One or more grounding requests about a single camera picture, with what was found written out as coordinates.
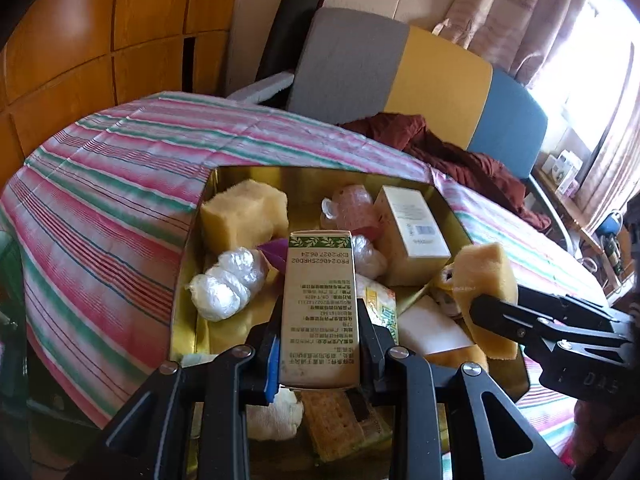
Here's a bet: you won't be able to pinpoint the yellow knitted smiley pouch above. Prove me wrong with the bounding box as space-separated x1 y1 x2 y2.
430 263 461 318

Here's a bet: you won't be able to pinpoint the pink hair roller clip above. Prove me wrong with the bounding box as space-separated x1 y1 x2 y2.
320 184 381 240

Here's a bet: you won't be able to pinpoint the gold metal tin box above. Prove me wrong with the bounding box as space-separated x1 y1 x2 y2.
168 164 532 480

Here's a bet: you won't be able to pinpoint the wooden wardrobe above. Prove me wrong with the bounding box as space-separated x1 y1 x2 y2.
1 0 234 181

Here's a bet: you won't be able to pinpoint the green tea box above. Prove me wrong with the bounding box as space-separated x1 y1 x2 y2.
280 230 360 389

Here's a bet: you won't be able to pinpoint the wooden side desk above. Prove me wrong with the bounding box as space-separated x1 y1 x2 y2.
532 168 604 256

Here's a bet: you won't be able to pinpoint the yellow sponge block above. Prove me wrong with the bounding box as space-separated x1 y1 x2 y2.
200 179 288 255

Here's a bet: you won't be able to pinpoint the white foam block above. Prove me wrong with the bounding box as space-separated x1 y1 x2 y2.
398 296 473 356

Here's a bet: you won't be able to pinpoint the cream cloth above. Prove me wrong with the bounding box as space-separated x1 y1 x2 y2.
246 388 304 441

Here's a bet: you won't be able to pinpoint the pink floral curtain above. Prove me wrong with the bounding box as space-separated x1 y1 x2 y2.
433 0 586 86

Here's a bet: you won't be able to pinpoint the blue bag on shelf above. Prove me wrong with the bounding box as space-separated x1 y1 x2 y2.
596 209 624 240

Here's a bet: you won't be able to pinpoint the dark red jacket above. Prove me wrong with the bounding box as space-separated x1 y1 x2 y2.
340 113 551 232

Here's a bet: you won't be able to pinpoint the striped pink green bedsheet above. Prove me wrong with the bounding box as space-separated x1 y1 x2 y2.
1 91 606 426

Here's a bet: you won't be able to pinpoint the grey yellow blue chair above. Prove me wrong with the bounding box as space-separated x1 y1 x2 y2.
231 8 573 252

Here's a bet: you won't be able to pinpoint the yellow sponge cloth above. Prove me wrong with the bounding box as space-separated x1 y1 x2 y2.
297 388 394 464

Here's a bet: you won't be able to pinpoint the black rolled mat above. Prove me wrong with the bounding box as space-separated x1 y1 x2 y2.
255 0 324 81

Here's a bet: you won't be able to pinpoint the beige cosmetic box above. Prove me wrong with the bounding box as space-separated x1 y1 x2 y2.
374 185 451 287

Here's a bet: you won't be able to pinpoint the rice cracker snack packet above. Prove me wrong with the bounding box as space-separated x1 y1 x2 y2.
356 274 398 342

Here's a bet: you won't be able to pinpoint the white boxes on desk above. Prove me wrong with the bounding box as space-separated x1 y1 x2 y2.
541 150 582 196

